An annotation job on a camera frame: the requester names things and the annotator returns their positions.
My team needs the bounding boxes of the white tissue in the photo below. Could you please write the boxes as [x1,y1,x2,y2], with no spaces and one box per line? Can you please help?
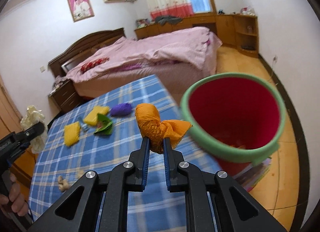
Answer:
[20,105,48,154]

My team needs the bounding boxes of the yellow foam net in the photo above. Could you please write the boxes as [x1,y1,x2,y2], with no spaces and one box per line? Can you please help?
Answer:
[64,121,80,146]
[83,106,110,126]

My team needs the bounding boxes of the green snack wrapper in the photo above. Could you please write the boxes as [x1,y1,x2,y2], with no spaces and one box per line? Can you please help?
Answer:
[94,114,113,136]

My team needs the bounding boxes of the purple bag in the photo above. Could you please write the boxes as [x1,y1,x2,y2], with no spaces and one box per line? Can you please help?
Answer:
[110,103,132,117]

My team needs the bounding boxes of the red green trash bin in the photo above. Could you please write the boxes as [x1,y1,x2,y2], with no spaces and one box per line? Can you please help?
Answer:
[180,72,286,177]

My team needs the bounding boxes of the person's left hand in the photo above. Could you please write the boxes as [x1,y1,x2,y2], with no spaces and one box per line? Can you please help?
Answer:
[1,173,29,219]

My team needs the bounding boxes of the blue plaid tablecloth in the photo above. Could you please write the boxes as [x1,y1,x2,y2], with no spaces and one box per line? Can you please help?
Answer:
[29,75,186,231]

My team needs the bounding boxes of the dark wooden nightstand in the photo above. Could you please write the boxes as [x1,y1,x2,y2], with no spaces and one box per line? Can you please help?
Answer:
[49,80,82,113]

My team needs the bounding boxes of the peanut far left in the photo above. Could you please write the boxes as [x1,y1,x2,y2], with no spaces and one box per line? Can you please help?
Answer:
[57,176,71,192]

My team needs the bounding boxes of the clutter on nightstand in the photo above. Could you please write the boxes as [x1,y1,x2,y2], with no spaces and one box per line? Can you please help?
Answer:
[48,76,68,96]

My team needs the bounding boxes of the red floral pillow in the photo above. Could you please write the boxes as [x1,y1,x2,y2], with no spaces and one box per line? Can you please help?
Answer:
[80,57,110,74]

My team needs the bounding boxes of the wooden bed with headboard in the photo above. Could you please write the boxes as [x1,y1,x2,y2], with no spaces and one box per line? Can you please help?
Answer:
[48,27,222,99]

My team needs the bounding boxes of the framed wedding photo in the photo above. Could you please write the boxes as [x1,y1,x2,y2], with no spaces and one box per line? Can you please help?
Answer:
[67,0,94,22]

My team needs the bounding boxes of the pink bed quilt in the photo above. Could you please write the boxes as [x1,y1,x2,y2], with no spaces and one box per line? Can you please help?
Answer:
[66,27,222,83]

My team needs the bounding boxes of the framed pictures on cabinet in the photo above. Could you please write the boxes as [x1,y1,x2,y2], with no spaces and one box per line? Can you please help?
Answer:
[136,19,150,29]

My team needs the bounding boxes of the dark clothes pile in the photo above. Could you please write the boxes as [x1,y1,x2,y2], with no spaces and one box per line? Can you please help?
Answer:
[155,15,183,26]

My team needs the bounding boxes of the long wooden cabinet desk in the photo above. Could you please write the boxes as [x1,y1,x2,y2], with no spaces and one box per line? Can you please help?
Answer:
[135,13,259,58]

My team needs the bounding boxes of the items on corner shelf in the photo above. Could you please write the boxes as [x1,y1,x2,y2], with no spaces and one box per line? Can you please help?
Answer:
[240,6,255,16]

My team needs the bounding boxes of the wall light switch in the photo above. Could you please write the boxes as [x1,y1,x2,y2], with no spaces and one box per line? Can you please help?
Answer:
[40,66,46,73]

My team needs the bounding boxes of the green cable on floor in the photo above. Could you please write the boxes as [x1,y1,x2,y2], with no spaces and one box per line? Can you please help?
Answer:
[265,56,301,216]

